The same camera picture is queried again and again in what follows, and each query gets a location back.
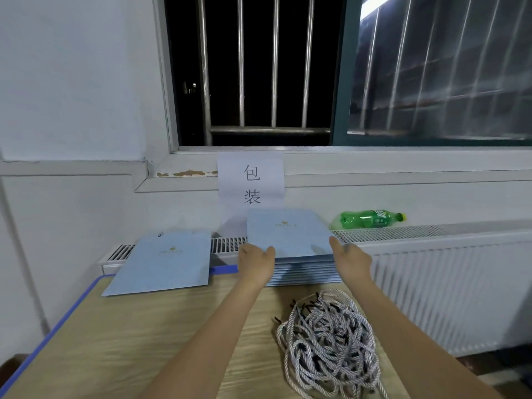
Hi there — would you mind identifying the person's left hand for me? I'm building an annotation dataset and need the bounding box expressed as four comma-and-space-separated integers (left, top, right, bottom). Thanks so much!
237, 242, 277, 289

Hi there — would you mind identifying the person's right hand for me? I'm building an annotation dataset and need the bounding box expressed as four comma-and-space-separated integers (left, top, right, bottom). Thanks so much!
328, 235, 375, 291

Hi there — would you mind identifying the crown-print light blue paper bag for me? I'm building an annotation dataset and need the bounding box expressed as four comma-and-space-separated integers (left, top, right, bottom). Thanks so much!
246, 209, 337, 261
101, 230, 214, 298

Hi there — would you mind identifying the pile of white twisted ropes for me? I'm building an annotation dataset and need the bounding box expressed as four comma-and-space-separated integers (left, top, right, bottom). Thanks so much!
276, 290, 390, 399

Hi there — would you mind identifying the person's right forearm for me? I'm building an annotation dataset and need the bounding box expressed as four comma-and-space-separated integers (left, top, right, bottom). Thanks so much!
349, 278, 483, 399

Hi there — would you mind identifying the person's left forearm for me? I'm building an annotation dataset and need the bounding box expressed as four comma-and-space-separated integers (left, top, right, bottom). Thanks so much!
137, 278, 271, 399

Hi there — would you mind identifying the green plastic bottle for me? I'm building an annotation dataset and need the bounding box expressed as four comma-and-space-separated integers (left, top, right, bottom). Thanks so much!
338, 208, 407, 231

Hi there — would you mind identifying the white paper sign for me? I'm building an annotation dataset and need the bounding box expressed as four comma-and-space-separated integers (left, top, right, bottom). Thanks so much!
217, 154, 286, 238

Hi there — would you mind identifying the metal window grille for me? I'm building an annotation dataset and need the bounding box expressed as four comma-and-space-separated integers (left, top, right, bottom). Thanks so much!
166, 0, 334, 146

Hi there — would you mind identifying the blue-edged wooden desk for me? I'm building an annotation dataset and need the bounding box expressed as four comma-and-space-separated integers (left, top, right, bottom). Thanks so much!
0, 263, 417, 399

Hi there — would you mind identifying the teal framed sliding window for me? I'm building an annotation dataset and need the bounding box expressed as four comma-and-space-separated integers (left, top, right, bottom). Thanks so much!
332, 0, 532, 148

